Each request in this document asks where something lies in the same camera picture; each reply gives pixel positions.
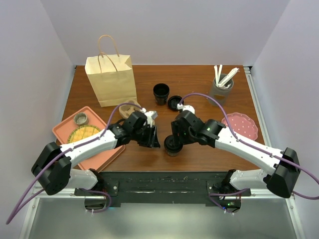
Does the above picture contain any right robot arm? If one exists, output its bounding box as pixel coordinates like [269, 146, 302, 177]
[164, 110, 301, 198]

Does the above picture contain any small grey ceramic bowl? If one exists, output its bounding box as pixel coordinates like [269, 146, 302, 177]
[73, 112, 89, 126]

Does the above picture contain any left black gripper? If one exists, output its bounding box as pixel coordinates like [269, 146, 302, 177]
[131, 123, 160, 148]

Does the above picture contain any black coffee cup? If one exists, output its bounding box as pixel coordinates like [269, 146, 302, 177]
[165, 148, 182, 157]

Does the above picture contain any aluminium frame rail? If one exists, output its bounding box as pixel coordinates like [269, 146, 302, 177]
[31, 177, 87, 200]

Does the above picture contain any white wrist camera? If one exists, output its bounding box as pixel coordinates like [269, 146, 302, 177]
[176, 103, 195, 114]
[140, 108, 158, 127]

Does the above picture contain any stack of black cups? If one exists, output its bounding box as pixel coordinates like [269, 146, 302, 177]
[153, 83, 169, 106]

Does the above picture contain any pink dotted plate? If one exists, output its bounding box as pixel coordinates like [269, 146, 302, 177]
[227, 113, 258, 140]

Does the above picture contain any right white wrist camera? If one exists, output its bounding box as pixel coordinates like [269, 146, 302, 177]
[176, 103, 195, 114]

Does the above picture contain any pink plastic tray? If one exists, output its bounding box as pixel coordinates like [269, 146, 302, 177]
[52, 106, 125, 172]

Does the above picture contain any yellow woven round mat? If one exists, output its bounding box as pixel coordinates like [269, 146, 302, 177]
[67, 124, 101, 143]

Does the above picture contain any cardboard cup carrier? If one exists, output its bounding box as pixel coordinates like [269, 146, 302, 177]
[119, 100, 141, 119]

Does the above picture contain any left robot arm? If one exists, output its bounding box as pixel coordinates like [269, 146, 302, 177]
[31, 111, 160, 195]

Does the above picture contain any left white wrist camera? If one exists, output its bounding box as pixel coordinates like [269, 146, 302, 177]
[140, 108, 158, 127]

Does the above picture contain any brown paper bag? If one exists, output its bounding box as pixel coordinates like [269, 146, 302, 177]
[85, 35, 137, 107]

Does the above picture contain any grey straw holder cup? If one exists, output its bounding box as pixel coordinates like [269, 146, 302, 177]
[208, 78, 234, 106]

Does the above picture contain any black coffee lid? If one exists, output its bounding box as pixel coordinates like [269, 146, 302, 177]
[164, 135, 183, 153]

